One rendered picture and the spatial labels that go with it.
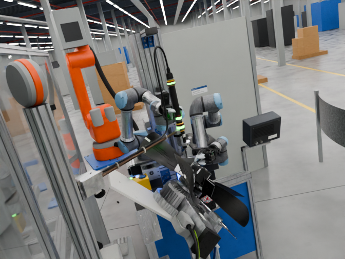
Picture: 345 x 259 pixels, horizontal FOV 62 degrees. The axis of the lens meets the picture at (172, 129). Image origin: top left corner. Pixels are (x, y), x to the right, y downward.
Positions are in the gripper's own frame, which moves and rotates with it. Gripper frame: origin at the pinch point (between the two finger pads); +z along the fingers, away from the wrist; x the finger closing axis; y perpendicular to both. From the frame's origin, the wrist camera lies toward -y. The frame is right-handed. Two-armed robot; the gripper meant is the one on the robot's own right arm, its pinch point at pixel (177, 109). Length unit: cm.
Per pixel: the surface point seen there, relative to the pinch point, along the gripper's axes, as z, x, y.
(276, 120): -16, -82, 35
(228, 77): -158, -146, 21
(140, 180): -37, 21, 49
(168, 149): -2.4, 9.8, 20.8
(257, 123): -19, -68, 33
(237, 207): 34, -5, 48
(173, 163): 3.2, 10.5, 27.3
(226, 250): -33, -31, 133
